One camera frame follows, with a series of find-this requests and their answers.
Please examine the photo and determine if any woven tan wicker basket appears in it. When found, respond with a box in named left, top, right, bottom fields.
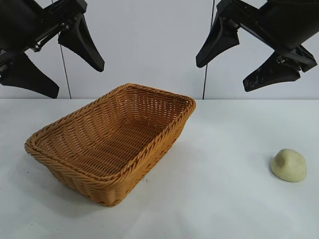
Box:
left=24, top=83, right=197, bottom=207

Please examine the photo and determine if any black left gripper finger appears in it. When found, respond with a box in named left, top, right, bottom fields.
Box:
left=57, top=11, right=105, bottom=72
left=0, top=53, right=60, bottom=99

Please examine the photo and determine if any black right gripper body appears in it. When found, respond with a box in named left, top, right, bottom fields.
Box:
left=216, top=0, right=319, bottom=74

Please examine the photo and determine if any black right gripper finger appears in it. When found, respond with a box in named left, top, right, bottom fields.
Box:
left=242, top=51, right=302, bottom=93
left=195, top=14, right=240, bottom=68

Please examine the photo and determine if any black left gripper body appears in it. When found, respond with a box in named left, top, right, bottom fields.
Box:
left=0, top=0, right=88, bottom=75

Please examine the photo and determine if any pale yellow egg yolk pastry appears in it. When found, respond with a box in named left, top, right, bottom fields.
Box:
left=270, top=148, right=308, bottom=183

